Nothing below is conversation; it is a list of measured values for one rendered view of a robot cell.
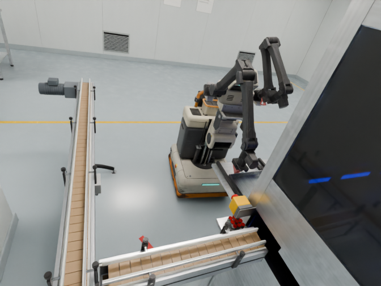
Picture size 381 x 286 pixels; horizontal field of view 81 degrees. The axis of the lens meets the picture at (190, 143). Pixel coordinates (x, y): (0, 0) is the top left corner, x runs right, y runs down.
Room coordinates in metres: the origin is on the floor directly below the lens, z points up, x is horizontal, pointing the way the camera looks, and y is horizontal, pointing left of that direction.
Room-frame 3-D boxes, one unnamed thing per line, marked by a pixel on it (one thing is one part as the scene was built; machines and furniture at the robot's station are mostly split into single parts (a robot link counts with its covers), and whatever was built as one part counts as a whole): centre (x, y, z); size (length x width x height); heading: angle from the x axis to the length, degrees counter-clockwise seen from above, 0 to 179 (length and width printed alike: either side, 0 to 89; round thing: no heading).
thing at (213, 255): (0.49, -0.11, 0.92); 0.69 x 0.15 x 0.16; 117
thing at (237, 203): (0.74, -0.30, 0.99); 0.08 x 0.07 x 0.07; 27
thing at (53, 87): (1.63, 1.17, 0.90); 0.28 x 0.12 x 0.14; 117
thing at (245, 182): (0.96, -0.47, 0.90); 0.34 x 0.26 x 0.04; 28
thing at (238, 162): (1.08, -0.33, 1.01); 0.10 x 0.07 x 0.07; 27
